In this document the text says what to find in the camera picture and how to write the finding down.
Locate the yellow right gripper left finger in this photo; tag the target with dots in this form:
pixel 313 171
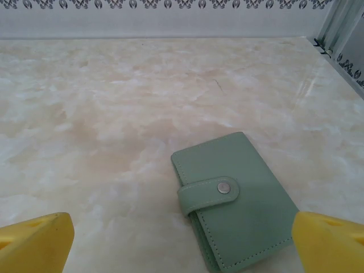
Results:
pixel 37 244

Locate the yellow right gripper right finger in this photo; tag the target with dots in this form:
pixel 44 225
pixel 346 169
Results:
pixel 330 247

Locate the grey-blue cloth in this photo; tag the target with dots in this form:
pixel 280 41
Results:
pixel 241 227

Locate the black frame corner bracket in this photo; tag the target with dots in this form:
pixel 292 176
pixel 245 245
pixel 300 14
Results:
pixel 322 47

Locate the aluminium frame post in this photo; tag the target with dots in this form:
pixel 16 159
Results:
pixel 341 25

